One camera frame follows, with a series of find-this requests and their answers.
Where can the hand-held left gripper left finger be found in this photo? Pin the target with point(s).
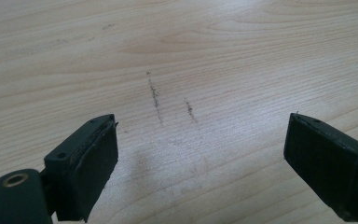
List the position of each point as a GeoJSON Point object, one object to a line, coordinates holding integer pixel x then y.
{"type": "Point", "coordinates": [87, 174]}

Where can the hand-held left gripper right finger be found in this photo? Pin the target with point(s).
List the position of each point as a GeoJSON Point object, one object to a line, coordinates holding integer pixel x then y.
{"type": "Point", "coordinates": [329, 168]}

